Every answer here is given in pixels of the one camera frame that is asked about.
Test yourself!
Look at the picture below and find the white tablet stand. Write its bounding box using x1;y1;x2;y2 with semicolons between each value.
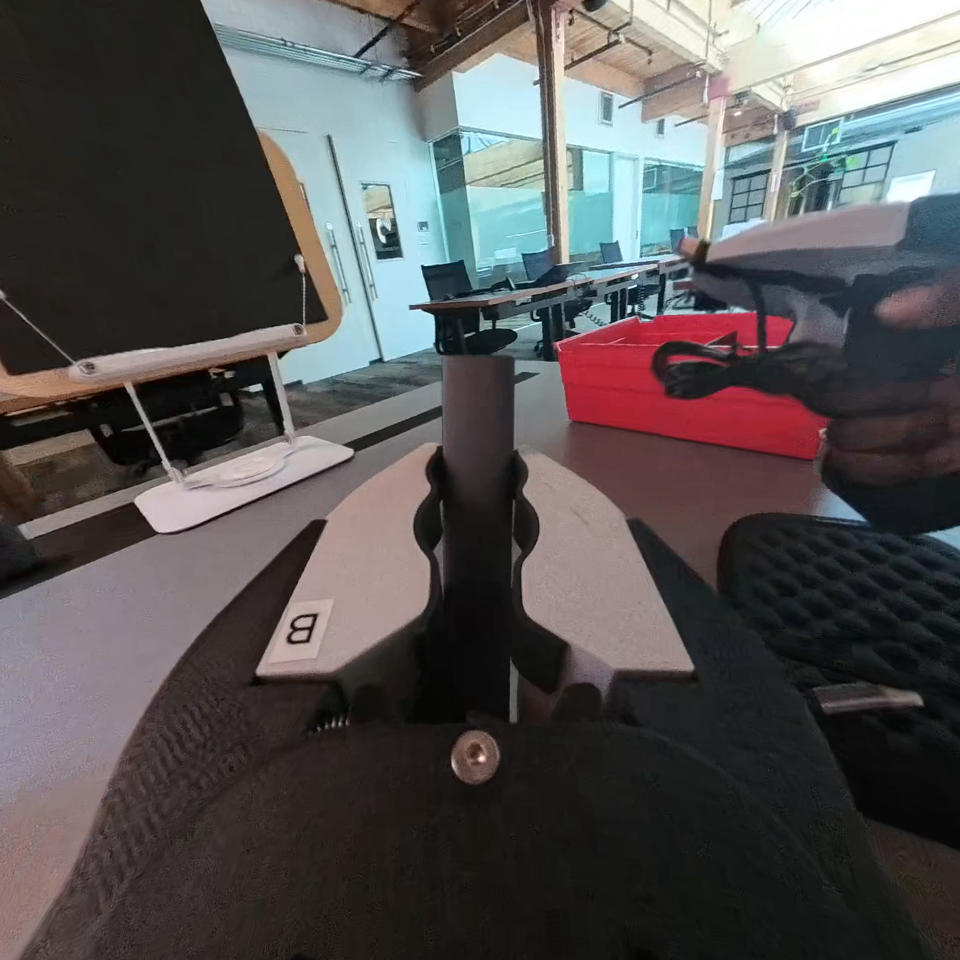
0;288;355;535

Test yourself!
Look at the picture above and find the dark grey cylinder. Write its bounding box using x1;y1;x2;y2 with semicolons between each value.
441;354;519;723

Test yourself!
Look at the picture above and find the black usb-c cable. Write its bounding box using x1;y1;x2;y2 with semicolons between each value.
651;240;852;421

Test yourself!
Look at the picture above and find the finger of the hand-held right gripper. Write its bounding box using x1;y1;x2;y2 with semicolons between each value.
703;201;914;265
688;266;852;348

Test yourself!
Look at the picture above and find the long wooden office desk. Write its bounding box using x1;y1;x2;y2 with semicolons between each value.
585;253;695;320

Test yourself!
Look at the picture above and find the black office chair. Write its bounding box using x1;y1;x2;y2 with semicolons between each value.
522;250;573;288
421;260;520;357

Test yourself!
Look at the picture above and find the slim wooden pillar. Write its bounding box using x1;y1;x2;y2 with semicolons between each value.
696;93;730;243

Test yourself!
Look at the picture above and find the black mesh pad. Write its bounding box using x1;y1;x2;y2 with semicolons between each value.
716;513;960;849

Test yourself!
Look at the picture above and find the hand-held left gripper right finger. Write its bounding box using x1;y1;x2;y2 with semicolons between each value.
512;444;696;695

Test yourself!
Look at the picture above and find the thick wooden pillar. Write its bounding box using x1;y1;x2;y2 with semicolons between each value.
534;0;573;264

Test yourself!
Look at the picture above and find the large red plastic bin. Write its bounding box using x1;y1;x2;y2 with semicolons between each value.
555;313;830;460

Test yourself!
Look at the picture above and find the white door with bar handles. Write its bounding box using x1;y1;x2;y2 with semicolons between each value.
324;135;385;363

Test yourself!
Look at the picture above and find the person's right hand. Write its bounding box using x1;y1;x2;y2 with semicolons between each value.
806;281;960;537

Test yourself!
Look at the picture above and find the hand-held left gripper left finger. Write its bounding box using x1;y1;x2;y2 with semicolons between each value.
256;441;451;687

